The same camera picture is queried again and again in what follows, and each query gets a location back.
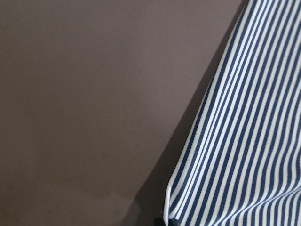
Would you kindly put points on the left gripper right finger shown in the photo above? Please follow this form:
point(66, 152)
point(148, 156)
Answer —
point(173, 222)

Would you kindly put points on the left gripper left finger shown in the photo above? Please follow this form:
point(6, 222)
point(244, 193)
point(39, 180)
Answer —
point(158, 222)

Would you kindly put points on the navy white striped polo shirt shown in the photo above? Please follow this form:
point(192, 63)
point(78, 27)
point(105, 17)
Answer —
point(241, 163)

